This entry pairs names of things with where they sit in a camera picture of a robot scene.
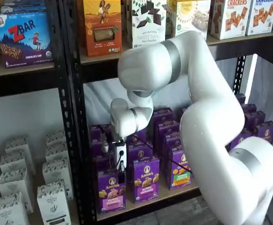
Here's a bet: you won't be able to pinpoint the purple Annie's box green patch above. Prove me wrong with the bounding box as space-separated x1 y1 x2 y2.
163 133 183 154
153 107 174 125
167 150 194 191
159 120 182 139

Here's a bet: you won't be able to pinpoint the Simple Mills mint chocolate box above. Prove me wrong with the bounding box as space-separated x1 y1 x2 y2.
131 0 167 49

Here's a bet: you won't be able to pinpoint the black metal rack white boxes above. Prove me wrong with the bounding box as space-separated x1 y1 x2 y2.
0 0 81 225

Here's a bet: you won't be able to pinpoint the Simple Mills yellow bar box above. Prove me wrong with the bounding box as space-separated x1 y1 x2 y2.
166 0 211 40

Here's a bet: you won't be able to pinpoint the blue Zbar chocolate chip box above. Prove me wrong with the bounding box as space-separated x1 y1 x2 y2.
0 11 54 68
0 0 47 15

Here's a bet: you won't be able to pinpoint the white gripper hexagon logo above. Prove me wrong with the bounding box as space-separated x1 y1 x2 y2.
114 142 129 184

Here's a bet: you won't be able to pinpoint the purple Annie's box pink patch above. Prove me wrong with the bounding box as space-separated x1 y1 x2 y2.
91 138 115 157
93 153 118 175
89 124 113 141
97 170 127 215

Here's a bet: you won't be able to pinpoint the wooden shelf board under Zbar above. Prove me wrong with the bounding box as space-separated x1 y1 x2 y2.
0 62 57 79

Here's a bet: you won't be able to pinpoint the wooden shelf board under Annie's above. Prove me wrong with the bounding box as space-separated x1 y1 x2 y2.
96 180 202 221

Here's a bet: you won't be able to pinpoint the orange cracker box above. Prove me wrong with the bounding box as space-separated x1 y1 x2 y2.
83 0 123 57

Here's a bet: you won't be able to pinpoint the white patterned carton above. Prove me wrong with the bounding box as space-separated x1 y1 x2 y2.
0 168 34 213
45 142 69 165
37 180 72 225
42 159 74 201
45 130 67 146
5 135 33 155
0 151 36 175
0 191 31 225

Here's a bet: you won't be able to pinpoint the blue pretzel crackers salt box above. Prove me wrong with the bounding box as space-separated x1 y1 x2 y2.
245 0 273 36

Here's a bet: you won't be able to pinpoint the thin black cable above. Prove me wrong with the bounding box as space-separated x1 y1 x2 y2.
126 135 194 175

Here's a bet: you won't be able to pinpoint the white crackers box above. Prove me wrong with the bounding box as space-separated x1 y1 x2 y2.
210 0 250 40

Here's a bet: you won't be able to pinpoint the purple Annie's box brown patch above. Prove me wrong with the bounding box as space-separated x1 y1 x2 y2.
234 93 246 105
241 103 257 114
253 120 273 144
243 110 266 128

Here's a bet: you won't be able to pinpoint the wooden shelf board under crackers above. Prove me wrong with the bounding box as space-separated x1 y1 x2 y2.
79 30 273 65

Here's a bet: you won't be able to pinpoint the purple Annie's box violet patch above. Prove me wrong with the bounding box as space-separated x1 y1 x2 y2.
128 142 154 162
127 133 149 146
133 156 160 205

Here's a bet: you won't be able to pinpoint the black metal rack with Annie's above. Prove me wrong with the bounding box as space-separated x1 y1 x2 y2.
59 0 273 225

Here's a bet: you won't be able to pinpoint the purple Annie's box yellow patch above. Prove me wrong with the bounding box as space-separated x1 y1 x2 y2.
227 128 253 152

